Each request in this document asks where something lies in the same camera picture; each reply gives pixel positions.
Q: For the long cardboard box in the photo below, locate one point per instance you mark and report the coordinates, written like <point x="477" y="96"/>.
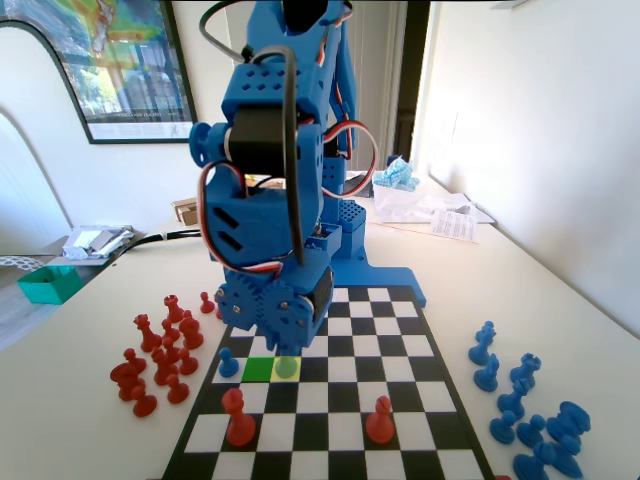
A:
<point x="187" y="212"/>

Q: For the blue chess pawn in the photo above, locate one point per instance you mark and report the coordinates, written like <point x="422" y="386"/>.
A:
<point x="531" y="432"/>
<point x="227" y="365"/>
<point x="503" y="429"/>

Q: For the white arched panel black rim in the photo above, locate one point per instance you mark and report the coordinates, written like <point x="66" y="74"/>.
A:
<point x="30" y="125"/>

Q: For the blue chess rook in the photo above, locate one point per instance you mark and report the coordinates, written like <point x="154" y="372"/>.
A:
<point x="525" y="371"/>
<point x="535" y="462"/>

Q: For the green open box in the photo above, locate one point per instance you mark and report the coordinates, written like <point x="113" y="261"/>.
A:
<point x="47" y="287"/>

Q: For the black white chess board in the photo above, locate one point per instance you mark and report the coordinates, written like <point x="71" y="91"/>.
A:
<point x="350" y="400"/>

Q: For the dark grey box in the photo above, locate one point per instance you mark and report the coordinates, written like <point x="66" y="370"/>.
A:
<point x="361" y="190"/>

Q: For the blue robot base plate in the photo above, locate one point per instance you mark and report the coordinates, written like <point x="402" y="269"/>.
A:
<point x="390" y="280"/>

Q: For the blue white crumpled bundle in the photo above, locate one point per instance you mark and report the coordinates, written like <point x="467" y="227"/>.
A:
<point x="397" y="175"/>

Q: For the red chess queen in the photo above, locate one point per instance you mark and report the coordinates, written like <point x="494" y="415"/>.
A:
<point x="147" y="335"/>

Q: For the blue gripper with gears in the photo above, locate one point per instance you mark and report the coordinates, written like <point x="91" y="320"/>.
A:
<point x="306" y="320"/>

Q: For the blue chess bishop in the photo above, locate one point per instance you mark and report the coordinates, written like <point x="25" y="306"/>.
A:
<point x="513" y="400"/>
<point x="567" y="452"/>

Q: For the red chess pawn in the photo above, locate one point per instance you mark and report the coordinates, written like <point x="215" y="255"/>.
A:
<point x="171" y="350"/>
<point x="126" y="391"/>
<point x="188" y="362"/>
<point x="206" y="304"/>
<point x="169" y="330"/>
<point x="144" y="404"/>
<point x="177" y="391"/>

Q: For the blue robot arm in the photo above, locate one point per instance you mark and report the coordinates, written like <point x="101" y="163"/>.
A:
<point x="250" y="235"/>

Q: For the clear plastic bag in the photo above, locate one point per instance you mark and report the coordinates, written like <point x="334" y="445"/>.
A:
<point x="420" y="202"/>

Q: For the red chess bishop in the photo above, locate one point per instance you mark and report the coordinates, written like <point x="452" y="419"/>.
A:
<point x="190" y="332"/>
<point x="380" y="425"/>

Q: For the black framed map poster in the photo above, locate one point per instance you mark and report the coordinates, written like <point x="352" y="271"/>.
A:
<point x="130" y="60"/>

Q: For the blue chess queen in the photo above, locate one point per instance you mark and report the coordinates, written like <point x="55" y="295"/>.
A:
<point x="570" y="421"/>

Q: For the pile of papers and foil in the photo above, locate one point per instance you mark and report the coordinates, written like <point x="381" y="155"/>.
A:
<point x="95" y="240"/>

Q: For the printed paper sheet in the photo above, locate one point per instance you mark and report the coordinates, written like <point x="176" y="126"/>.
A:
<point x="455" y="226"/>

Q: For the blue chess king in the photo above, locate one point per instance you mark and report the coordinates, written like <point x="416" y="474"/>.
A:
<point x="285" y="367"/>

